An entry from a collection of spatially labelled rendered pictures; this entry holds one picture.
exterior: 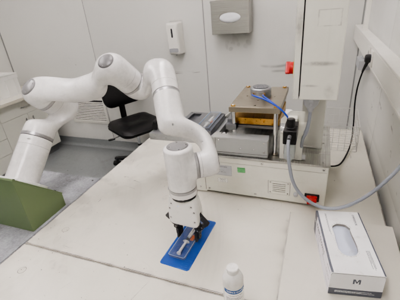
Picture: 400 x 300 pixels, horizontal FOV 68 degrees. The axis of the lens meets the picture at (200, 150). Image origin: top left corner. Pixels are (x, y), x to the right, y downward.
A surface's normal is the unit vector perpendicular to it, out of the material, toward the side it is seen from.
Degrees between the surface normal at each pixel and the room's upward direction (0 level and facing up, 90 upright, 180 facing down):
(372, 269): 3
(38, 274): 0
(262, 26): 90
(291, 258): 0
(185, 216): 90
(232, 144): 90
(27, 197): 90
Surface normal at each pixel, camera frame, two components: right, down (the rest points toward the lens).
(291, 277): -0.08, -0.89
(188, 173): 0.30, 0.40
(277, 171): -0.35, 0.44
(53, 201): 0.94, 0.08
